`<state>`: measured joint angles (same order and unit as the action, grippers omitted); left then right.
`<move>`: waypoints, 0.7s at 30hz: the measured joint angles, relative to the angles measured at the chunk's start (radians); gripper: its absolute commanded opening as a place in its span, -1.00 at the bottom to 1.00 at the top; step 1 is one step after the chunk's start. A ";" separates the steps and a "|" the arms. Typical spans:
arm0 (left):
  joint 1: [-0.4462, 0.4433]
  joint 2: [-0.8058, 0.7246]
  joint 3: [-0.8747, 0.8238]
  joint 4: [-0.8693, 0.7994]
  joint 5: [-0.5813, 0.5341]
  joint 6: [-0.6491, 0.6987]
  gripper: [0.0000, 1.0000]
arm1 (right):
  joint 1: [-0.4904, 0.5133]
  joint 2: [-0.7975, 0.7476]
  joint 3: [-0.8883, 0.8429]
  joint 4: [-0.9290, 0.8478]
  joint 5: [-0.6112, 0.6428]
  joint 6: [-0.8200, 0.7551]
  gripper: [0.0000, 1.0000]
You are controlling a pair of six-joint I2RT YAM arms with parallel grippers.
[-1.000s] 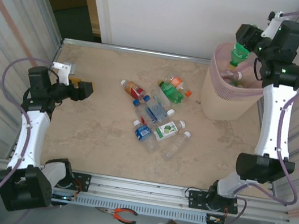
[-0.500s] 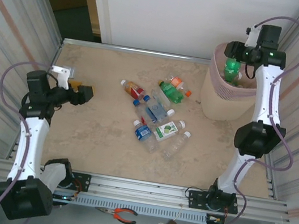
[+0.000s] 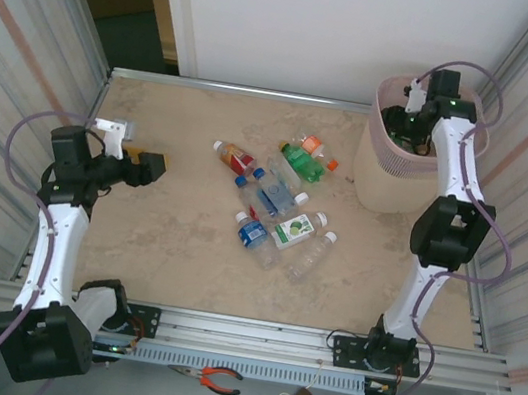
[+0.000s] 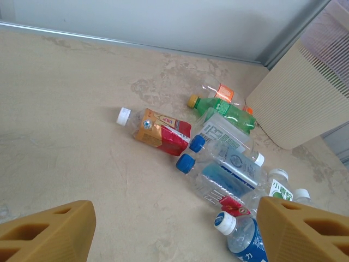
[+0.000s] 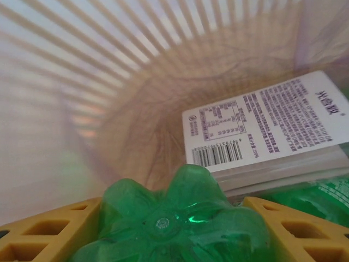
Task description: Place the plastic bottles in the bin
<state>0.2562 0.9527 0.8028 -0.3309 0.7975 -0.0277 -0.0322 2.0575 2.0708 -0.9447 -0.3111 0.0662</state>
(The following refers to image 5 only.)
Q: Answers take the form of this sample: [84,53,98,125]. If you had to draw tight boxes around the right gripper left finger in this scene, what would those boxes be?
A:
[0,197,106,262]

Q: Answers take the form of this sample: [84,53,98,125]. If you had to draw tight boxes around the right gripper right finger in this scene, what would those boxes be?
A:
[243,196,349,262]

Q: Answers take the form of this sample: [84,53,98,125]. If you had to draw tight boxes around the green packet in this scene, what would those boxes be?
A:
[268,176,349,212]

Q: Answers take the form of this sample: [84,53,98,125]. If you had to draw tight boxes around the white grape juice carton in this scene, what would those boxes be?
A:
[182,70,349,199]

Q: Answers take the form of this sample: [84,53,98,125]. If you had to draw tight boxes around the green plastic soda bottle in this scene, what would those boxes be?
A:
[69,163,272,262]

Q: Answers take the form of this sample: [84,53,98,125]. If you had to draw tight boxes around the beige slotted bin pink liner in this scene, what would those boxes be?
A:
[0,0,349,229]

